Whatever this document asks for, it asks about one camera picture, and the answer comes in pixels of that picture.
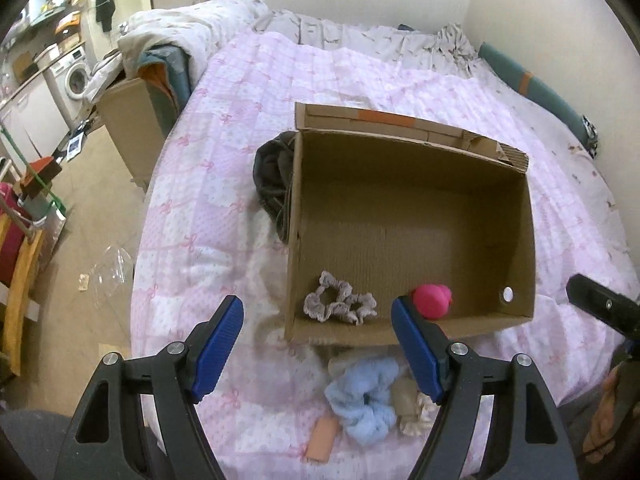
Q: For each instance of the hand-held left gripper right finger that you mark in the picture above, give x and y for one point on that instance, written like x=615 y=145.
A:
x=415 y=345

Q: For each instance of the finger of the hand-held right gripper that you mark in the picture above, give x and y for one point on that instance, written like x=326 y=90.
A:
x=605 y=305

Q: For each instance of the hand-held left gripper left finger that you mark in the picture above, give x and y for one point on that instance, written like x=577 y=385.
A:
x=220 y=345

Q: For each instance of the tan cloth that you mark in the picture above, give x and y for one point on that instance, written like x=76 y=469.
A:
x=404 y=397

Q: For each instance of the cream scrunchie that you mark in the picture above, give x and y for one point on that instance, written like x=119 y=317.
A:
x=417 y=417

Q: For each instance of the light blue fluffy scrunchie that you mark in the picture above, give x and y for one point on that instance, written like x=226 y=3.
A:
x=362 y=405

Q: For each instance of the peach sponge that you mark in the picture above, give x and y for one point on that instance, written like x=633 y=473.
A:
x=322 y=439

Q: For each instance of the cardboard box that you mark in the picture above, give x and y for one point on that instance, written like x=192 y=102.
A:
x=415 y=210

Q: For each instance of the pink soft ball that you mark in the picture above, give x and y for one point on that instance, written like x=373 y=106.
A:
x=432 y=301

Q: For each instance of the person's right hand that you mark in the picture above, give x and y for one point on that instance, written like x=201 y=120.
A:
x=605 y=420

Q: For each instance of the grey scrunchie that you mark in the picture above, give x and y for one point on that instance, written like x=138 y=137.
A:
x=340 y=300

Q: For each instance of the clear plastic bag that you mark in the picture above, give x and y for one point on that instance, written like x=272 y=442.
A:
x=112 y=275

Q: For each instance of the small paper scrap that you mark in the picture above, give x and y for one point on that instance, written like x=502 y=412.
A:
x=84 y=282

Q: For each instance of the black white patterned cloth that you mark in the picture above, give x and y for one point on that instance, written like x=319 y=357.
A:
x=591 y=135

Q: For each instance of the dark grey cloth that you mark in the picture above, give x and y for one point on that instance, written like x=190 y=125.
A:
x=272 y=175

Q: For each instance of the yellow wooden chair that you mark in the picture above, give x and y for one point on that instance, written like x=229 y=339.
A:
x=17 y=290

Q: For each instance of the teal bed bumper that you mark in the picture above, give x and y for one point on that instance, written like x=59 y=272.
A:
x=550 y=95

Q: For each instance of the large cardboard sheet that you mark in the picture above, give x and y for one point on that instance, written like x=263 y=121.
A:
x=130 y=125

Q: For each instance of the red brown brush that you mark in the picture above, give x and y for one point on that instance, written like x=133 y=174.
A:
x=42 y=175

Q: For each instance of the blue white booklet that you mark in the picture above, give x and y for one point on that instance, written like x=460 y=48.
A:
x=75 y=146

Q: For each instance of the teal orange blanket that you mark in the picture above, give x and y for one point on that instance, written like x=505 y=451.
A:
x=165 y=85

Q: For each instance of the white counter cabinet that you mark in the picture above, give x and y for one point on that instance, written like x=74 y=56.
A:
x=30 y=110

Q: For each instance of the white washing machine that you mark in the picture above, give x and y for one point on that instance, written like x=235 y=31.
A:
x=70 y=80

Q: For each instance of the grey printed bed sheet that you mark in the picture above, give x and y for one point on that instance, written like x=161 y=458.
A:
x=350 y=35

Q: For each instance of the white floral duvet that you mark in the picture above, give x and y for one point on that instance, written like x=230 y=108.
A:
x=185 y=25

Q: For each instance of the black hanging garment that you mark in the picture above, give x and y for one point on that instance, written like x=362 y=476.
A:
x=106 y=7

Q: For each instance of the cluttered wall shelf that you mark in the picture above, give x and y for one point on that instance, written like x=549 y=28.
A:
x=50 y=10

